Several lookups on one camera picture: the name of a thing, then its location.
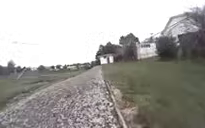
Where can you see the small white shed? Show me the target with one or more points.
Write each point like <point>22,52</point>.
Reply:
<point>106,59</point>

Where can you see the group of dark trees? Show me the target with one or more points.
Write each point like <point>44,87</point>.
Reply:
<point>118,46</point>

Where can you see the bare dirt edge strip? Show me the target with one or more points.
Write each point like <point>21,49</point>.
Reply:
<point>123,105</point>

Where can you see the white low building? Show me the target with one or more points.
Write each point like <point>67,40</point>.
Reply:
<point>146,50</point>

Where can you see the grey gravel path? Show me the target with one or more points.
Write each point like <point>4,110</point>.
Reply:
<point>70,103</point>

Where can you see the distant row of trees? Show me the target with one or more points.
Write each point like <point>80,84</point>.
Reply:
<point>40,67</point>

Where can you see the dark round bush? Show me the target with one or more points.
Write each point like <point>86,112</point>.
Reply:
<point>166,47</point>

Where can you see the green grass lawn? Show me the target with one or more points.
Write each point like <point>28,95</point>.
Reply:
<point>170,90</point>

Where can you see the large white gabled building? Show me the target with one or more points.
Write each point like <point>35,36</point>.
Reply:
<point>181,25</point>

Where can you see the grass field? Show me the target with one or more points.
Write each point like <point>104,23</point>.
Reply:
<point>13,86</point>

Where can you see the dark bare tree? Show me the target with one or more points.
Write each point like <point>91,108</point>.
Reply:
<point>203,23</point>

